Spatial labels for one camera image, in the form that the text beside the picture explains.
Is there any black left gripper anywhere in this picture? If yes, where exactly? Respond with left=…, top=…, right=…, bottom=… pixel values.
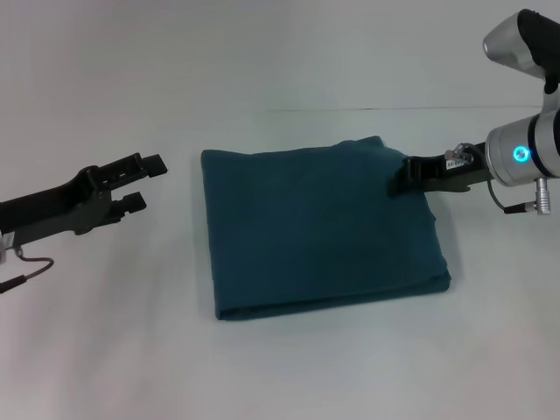
left=0, top=152, right=170, bottom=246

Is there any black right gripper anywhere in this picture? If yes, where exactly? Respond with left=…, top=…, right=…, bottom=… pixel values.
left=388, top=142, right=494, bottom=197

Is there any teal blue t-shirt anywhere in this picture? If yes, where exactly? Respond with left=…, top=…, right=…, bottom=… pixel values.
left=200, top=135, right=452, bottom=323

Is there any right arm cable silver plug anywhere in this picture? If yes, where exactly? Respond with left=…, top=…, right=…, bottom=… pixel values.
left=444, top=142, right=553, bottom=216

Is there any left arm cable red plug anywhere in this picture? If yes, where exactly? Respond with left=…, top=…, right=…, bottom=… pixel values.
left=0, top=247, right=56, bottom=295

